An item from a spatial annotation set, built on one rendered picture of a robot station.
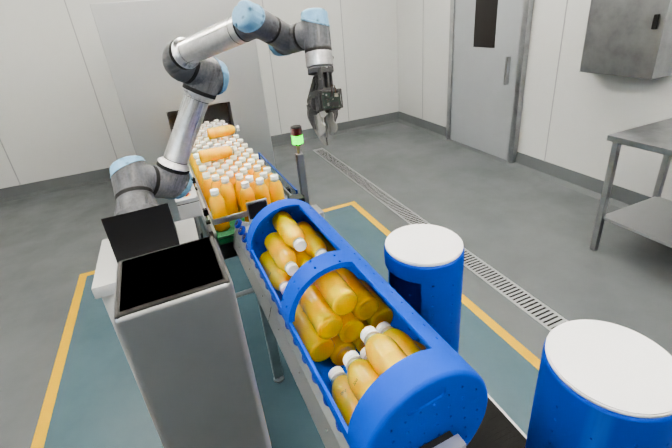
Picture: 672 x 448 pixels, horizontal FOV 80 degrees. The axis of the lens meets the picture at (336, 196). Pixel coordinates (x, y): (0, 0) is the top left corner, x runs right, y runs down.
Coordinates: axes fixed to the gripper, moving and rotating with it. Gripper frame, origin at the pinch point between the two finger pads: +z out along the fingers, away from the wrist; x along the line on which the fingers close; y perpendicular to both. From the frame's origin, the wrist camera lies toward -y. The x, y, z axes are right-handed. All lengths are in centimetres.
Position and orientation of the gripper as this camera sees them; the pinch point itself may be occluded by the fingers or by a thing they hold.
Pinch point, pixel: (325, 140)
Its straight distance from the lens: 117.9
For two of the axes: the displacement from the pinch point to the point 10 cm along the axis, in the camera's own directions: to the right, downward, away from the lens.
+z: 1.1, 9.8, 1.6
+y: 3.9, 1.0, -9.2
